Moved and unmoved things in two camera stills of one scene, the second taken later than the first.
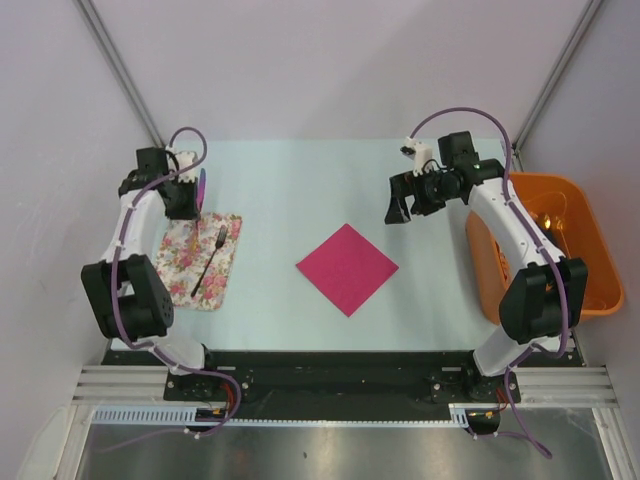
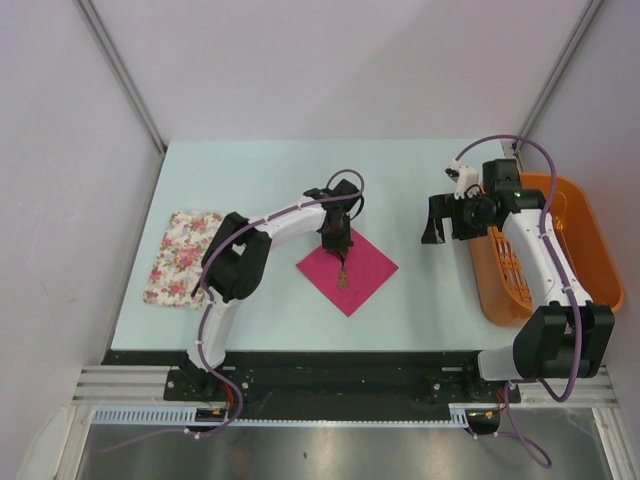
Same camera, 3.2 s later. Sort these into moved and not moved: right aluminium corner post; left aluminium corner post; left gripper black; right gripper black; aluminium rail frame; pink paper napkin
Moved: left gripper black; right gripper black
Not moved: left aluminium corner post; right aluminium corner post; pink paper napkin; aluminium rail frame
